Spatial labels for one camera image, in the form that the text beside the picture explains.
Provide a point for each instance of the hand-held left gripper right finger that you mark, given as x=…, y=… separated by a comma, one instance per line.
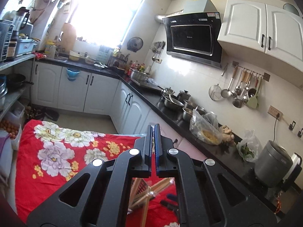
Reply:
x=158, y=151

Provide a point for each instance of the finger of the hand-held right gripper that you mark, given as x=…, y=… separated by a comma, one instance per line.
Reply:
x=168, y=205

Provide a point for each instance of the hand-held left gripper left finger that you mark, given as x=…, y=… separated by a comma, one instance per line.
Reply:
x=149, y=151

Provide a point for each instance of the pile of chopsticks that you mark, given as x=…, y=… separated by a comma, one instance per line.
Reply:
x=143, y=214

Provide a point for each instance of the black lattice utensil basket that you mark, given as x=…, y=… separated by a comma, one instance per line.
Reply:
x=140, y=186

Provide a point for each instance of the row of hanging kitchen utensils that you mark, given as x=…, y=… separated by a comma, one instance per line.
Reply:
x=252, y=101

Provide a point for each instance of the steel bowl with ladle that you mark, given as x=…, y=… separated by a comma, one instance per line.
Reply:
x=172, y=104

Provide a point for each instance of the plastic bag of yellow food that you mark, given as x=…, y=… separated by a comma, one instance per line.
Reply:
x=206, y=132

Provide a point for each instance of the small steel saucepan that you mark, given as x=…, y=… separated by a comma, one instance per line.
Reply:
x=168, y=91

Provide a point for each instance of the steel kettle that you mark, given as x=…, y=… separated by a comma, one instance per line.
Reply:
x=184, y=96

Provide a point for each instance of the black induction cooktop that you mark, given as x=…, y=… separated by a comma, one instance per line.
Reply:
x=146, y=86

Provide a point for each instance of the ginger root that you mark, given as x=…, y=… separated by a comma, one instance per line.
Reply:
x=227, y=134

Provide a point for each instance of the steel stockpot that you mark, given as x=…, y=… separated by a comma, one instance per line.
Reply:
x=139, y=75

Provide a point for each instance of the row of condiment bottles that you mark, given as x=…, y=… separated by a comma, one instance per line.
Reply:
x=135, y=66

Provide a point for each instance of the plastic bag of greens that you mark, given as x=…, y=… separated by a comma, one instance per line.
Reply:
x=247, y=150

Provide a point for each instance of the red floral blanket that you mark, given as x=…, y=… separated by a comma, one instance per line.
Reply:
x=59, y=170

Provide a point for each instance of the black dustpan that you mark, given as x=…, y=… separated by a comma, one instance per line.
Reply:
x=52, y=114

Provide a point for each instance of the small grey fan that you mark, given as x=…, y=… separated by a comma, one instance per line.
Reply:
x=135, y=44

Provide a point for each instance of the blue plastic basin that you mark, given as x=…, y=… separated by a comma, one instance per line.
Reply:
x=73, y=74

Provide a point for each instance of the grey rice cooker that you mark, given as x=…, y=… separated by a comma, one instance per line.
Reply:
x=272, y=165

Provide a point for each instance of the black range hood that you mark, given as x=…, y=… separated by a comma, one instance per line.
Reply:
x=191, y=37

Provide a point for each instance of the yellow bowl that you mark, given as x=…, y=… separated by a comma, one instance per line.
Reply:
x=75, y=56

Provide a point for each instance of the white and black appliance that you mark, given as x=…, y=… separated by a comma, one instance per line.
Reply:
x=294, y=167

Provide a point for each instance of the wooden cutting board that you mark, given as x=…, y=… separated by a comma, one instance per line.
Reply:
x=68, y=35

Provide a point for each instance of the pile of brown eggs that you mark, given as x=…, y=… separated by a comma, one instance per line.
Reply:
x=9, y=127

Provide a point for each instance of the yellow labelled jug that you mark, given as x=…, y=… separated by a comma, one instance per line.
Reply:
x=50, y=49

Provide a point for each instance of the bright kitchen window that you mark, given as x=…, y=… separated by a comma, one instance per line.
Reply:
x=106, y=11

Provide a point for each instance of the black wok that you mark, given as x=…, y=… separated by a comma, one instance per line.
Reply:
x=15, y=80

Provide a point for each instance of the grey metal storage rack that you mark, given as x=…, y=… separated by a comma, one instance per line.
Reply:
x=16, y=62

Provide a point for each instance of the blue and white container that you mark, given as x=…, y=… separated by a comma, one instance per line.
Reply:
x=24, y=47

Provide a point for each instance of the dark glass bottle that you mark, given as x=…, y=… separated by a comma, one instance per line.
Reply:
x=11, y=50

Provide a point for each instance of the grey microwave oven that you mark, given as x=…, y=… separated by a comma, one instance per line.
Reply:
x=6, y=42

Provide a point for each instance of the black blender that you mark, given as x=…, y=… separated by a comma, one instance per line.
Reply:
x=21, y=21

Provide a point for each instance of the wall cutlery holder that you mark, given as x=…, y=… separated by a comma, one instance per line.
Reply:
x=158, y=49

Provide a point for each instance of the brown wall outlet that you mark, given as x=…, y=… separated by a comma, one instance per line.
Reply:
x=274, y=111

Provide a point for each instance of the silver exhaust duct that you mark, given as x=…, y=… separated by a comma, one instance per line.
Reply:
x=165, y=16

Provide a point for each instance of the white wall cabinet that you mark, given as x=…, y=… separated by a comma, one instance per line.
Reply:
x=246, y=23

